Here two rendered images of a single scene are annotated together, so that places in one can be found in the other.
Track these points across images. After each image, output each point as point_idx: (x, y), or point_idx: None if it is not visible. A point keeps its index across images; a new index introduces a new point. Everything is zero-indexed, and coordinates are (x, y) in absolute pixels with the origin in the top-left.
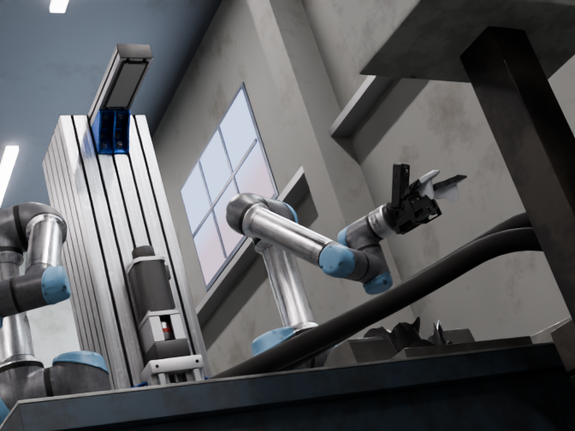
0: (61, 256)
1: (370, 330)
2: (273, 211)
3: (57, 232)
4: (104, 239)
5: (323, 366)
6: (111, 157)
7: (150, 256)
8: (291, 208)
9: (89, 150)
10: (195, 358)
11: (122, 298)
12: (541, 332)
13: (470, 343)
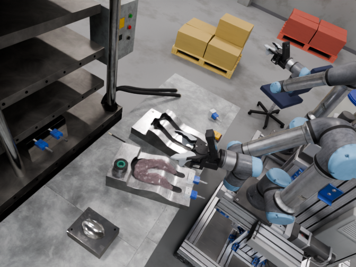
0: (299, 85)
1: (165, 113)
2: (321, 141)
3: (314, 77)
4: None
5: (177, 115)
6: None
7: (337, 117)
8: (336, 157)
9: None
10: (295, 158)
11: None
12: (132, 145)
13: (142, 117)
